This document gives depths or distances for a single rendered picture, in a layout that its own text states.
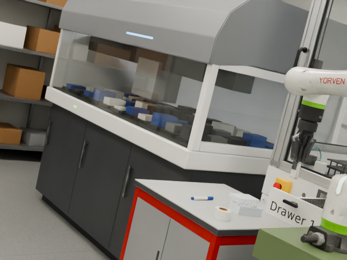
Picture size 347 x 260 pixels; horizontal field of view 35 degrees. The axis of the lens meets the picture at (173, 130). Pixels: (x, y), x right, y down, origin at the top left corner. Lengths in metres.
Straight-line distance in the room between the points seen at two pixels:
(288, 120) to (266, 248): 0.97
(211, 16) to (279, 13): 0.40
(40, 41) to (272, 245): 4.04
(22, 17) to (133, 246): 3.73
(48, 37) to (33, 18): 0.47
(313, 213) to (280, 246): 0.36
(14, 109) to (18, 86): 0.56
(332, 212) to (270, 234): 0.22
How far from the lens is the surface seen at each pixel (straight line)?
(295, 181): 2.70
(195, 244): 2.29
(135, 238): 2.64
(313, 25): 2.76
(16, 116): 6.09
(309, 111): 2.20
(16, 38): 5.49
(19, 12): 5.93
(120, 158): 3.53
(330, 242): 1.92
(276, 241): 1.91
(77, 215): 3.97
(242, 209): 2.45
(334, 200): 1.93
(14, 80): 5.60
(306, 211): 2.24
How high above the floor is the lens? 1.37
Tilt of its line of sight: 8 degrees down
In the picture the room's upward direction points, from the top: 13 degrees clockwise
